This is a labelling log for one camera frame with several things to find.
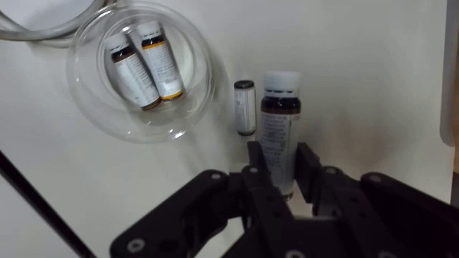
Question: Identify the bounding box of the clear glass bowl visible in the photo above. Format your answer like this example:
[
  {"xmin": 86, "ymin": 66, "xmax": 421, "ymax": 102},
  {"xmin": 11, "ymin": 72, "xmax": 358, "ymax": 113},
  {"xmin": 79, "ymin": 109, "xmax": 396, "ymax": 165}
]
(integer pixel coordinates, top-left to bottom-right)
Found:
[{"xmin": 64, "ymin": 0, "xmax": 216, "ymax": 145}]

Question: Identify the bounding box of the brown bottle red logo label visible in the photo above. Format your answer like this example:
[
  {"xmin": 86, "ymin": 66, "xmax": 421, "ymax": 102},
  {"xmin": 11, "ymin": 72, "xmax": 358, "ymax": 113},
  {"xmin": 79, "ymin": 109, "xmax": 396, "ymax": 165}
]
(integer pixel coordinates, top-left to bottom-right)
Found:
[{"xmin": 103, "ymin": 31, "xmax": 163, "ymax": 112}]

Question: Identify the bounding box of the small black-capped vial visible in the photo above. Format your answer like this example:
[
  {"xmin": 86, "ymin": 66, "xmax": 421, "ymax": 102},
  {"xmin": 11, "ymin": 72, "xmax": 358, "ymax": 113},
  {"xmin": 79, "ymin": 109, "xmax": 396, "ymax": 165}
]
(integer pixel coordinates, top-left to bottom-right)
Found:
[{"xmin": 232, "ymin": 79, "xmax": 258, "ymax": 138}]

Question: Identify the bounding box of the brown bottle white text label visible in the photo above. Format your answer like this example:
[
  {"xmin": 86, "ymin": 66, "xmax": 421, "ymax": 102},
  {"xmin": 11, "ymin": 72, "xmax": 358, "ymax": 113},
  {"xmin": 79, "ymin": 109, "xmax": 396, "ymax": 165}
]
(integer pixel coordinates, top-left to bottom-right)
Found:
[{"xmin": 258, "ymin": 70, "xmax": 304, "ymax": 198}]

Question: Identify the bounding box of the brown bottle orange band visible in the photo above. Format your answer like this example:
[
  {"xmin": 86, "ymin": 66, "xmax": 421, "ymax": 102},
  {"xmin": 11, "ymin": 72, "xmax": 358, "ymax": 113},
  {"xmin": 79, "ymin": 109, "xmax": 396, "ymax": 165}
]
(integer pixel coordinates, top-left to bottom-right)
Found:
[{"xmin": 135, "ymin": 19, "xmax": 186, "ymax": 103}]

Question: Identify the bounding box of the thick white coiled cable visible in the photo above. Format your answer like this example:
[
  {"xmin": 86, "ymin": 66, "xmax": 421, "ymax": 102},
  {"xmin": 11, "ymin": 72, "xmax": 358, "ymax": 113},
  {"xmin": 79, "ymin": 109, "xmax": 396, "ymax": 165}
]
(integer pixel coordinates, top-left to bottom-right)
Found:
[{"xmin": 0, "ymin": 0, "xmax": 113, "ymax": 44}]

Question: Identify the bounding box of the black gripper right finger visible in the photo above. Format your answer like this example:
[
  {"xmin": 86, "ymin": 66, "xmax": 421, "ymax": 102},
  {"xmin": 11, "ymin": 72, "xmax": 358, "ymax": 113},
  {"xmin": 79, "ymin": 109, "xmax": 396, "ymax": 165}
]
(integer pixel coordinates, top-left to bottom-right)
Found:
[{"xmin": 294, "ymin": 142, "xmax": 459, "ymax": 258}]

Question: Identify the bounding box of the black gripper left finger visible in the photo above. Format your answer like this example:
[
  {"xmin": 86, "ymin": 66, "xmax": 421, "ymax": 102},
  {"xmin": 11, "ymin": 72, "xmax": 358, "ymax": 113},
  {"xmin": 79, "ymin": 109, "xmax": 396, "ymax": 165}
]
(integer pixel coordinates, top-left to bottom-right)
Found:
[{"xmin": 109, "ymin": 140, "xmax": 297, "ymax": 258}]

